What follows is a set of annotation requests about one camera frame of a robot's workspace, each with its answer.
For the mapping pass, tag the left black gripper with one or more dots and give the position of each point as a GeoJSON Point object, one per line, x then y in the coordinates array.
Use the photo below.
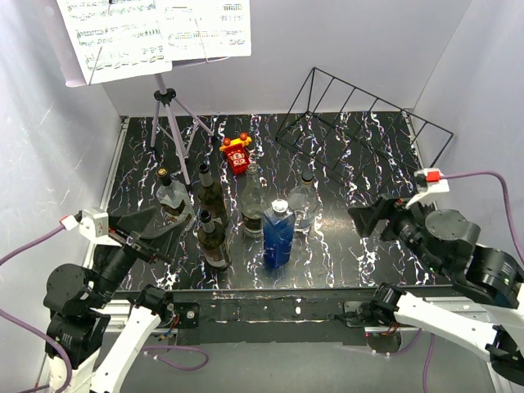
{"type": "Point", "coordinates": [164, 245]}

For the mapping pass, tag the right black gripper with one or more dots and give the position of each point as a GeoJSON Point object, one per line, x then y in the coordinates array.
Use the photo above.
{"type": "Point", "coordinates": [365, 217]}

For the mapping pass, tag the small clear black-cap bottle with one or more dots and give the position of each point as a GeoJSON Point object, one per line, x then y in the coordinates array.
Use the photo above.
{"type": "Point", "coordinates": [175, 200]}

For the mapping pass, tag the green wine bottle silver neck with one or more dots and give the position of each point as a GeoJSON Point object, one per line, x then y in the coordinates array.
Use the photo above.
{"type": "Point", "coordinates": [213, 242]}

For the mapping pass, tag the clear bottle with blue label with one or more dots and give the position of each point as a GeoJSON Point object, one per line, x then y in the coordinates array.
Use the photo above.
{"type": "Point", "coordinates": [303, 201]}

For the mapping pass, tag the dark green wine bottle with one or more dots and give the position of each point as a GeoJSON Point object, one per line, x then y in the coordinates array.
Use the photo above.
{"type": "Point", "coordinates": [211, 196]}

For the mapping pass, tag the blue glass bottle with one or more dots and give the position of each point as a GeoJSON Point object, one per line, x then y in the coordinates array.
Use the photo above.
{"type": "Point", "coordinates": [278, 231]}

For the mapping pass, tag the tall clear bottle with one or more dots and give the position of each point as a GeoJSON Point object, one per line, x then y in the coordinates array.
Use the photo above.
{"type": "Point", "coordinates": [253, 202]}

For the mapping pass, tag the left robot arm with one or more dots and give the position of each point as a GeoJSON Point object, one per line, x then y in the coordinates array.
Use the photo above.
{"type": "Point", "coordinates": [76, 296]}

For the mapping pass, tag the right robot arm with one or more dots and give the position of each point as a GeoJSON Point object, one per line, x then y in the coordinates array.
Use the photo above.
{"type": "Point", "coordinates": [446, 244]}

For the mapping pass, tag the red yellow toy block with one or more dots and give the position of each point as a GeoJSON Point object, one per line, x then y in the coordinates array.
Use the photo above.
{"type": "Point", "coordinates": [236, 153]}

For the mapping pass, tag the purple music stand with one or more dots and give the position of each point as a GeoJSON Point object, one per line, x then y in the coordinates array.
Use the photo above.
{"type": "Point", "coordinates": [165, 98]}

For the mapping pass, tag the left sheet music page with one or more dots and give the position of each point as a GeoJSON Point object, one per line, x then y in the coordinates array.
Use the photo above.
{"type": "Point", "coordinates": [115, 40]}

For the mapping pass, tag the sheet music page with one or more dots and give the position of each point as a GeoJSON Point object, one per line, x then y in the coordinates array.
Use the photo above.
{"type": "Point", "coordinates": [204, 30]}
{"type": "Point", "coordinates": [115, 40]}

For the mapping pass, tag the right sheet music page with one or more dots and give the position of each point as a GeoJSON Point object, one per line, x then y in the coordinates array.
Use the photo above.
{"type": "Point", "coordinates": [204, 30]}

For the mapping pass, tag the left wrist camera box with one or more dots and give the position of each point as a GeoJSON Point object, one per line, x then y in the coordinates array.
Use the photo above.
{"type": "Point", "coordinates": [94, 225]}

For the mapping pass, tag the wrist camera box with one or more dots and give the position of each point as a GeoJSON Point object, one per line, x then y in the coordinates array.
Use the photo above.
{"type": "Point", "coordinates": [94, 225]}
{"type": "Point", "coordinates": [430, 183]}

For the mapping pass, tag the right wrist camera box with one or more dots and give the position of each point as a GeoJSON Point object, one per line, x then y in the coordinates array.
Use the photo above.
{"type": "Point", "coordinates": [430, 183]}

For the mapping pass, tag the black wire wine rack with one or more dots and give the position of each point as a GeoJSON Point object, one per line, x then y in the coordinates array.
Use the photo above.
{"type": "Point", "coordinates": [359, 138]}

